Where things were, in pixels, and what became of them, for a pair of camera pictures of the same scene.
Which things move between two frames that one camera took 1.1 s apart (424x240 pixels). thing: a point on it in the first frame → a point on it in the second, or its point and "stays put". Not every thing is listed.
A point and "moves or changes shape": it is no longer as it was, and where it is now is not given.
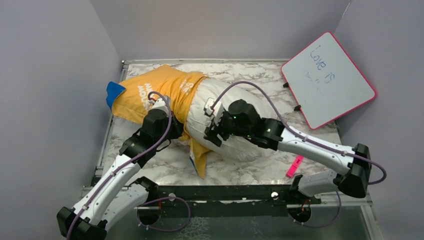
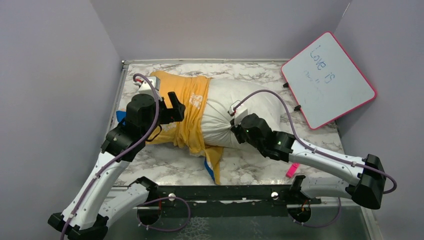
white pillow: x=235 y=149 moves or changes shape
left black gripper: x=178 y=128 → x=175 y=114
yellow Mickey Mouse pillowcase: x=165 y=86 moves or changes shape
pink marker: x=297 y=162 stays put
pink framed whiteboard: x=326 y=83 stays put
